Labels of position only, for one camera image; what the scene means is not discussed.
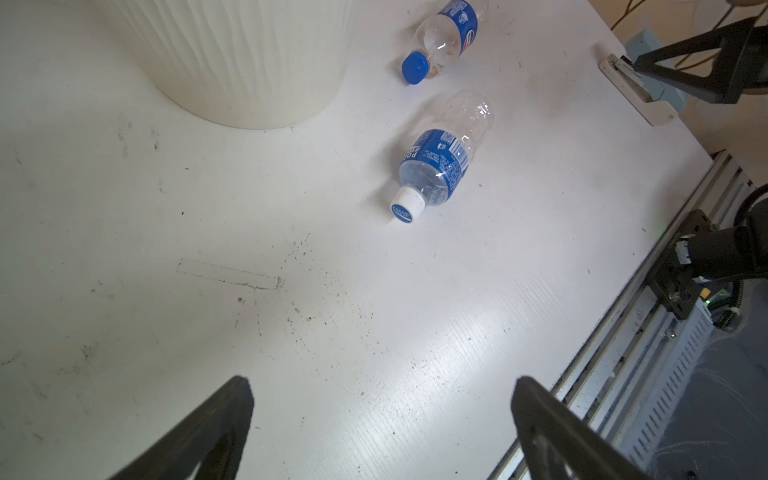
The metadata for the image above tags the light blue grey case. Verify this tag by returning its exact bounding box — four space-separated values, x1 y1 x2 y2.
599 29 688 126

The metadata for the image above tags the metal base rail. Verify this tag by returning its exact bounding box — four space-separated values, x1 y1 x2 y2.
485 149 757 480

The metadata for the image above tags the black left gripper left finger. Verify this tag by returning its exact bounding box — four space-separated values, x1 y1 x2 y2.
113 376 254 479

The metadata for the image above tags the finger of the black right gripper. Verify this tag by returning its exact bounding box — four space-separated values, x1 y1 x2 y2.
632 15 763 106

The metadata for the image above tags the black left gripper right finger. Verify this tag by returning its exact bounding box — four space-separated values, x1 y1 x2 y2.
511 376 647 479

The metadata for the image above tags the clear bottle blue cap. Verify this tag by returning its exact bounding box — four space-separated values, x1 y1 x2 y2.
401 0 489 85

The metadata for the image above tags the white ribbed trash bin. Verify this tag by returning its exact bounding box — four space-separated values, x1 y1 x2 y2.
94 0 359 130

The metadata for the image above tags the clear bottle blue label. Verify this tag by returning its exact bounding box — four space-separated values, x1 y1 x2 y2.
390 90 494 224

